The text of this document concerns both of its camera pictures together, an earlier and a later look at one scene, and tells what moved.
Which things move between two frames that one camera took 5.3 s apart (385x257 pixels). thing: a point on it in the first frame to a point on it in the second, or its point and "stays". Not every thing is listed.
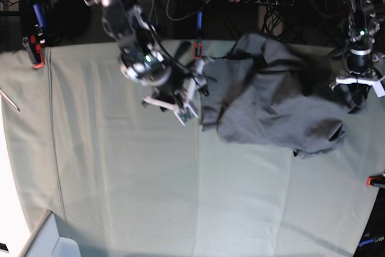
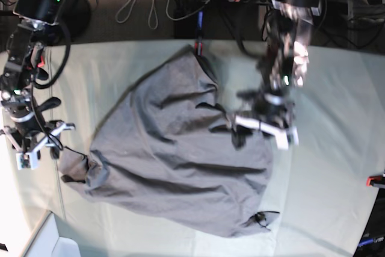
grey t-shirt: [283, 95] to [166, 151]
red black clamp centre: [198, 45] stays
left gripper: [169, 90] to [27, 132]
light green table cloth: [128, 180] stays
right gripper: [354, 95] to [278, 113]
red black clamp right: [373, 180] stays
